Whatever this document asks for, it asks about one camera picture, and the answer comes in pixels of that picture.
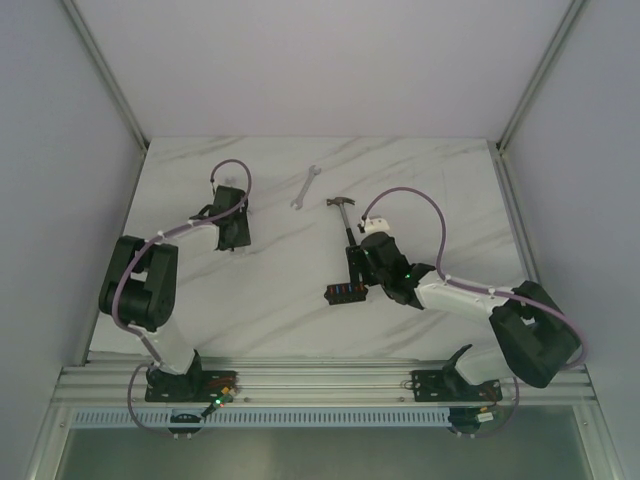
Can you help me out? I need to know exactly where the black fuse box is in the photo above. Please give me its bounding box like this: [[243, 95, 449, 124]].
[[324, 283, 368, 305]]

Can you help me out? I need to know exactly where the clear fuse box lid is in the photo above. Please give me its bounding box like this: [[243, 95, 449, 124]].
[[230, 246, 253, 257]]

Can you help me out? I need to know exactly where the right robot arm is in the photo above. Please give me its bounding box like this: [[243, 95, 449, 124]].
[[360, 232, 584, 401]]

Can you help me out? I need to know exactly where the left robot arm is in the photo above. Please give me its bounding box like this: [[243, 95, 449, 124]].
[[99, 186, 251, 402]]

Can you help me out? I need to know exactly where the left silver wrench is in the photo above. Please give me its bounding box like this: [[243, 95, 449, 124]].
[[224, 176, 253, 216]]

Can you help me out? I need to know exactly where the silver wrench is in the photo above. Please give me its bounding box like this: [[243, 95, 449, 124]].
[[290, 165, 322, 210], [224, 176, 253, 216]]

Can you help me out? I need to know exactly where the right silver wrench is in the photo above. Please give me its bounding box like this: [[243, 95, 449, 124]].
[[290, 165, 322, 210]]

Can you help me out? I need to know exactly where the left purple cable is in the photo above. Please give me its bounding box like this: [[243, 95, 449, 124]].
[[112, 158, 252, 441]]

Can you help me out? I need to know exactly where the purple cable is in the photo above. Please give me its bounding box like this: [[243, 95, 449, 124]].
[[112, 158, 252, 441], [359, 186, 588, 441]]

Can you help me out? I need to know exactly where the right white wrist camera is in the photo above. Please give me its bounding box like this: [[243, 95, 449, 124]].
[[358, 216, 391, 235]]

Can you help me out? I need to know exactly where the black handled claw hammer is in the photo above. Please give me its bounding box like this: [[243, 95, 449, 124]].
[[326, 196, 357, 247]]

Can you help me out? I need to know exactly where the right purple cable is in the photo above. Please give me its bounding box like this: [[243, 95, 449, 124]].
[[359, 186, 588, 441]]

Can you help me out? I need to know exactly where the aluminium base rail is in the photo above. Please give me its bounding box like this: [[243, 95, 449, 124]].
[[52, 355, 597, 405]]

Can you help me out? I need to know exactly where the grey slotted cable duct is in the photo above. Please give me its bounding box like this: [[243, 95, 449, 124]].
[[71, 407, 451, 429]]

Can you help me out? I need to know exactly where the left aluminium frame post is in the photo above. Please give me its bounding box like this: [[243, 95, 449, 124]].
[[60, 0, 150, 153]]

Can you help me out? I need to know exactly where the aluminium frame post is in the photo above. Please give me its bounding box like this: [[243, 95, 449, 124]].
[[60, 0, 150, 153], [496, 0, 590, 154]]

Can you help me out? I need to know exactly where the right aluminium frame post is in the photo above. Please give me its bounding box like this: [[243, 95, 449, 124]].
[[496, 0, 590, 154]]

